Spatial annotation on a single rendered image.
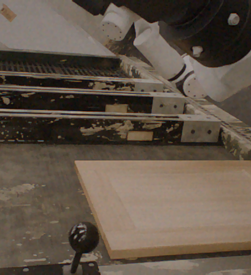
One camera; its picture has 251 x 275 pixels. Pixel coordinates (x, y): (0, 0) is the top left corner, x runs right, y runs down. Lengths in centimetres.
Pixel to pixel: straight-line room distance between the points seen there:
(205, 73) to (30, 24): 421
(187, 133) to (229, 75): 80
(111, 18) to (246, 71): 57
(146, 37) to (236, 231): 52
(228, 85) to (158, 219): 38
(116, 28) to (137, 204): 42
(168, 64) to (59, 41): 367
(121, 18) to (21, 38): 372
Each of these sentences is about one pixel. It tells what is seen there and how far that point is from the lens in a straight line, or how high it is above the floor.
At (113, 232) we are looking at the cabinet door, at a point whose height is 129.
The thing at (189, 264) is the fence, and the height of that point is 123.
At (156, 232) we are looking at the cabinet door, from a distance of 79.
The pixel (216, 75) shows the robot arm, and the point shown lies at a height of 141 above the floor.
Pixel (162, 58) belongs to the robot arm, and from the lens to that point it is 112.
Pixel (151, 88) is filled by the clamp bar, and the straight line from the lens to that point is 179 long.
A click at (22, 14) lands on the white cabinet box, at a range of 469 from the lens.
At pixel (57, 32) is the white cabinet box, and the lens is 473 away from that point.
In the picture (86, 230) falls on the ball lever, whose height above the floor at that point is 144.
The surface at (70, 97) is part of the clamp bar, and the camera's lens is 148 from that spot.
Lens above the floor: 168
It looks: 25 degrees down
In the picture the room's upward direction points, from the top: 56 degrees counter-clockwise
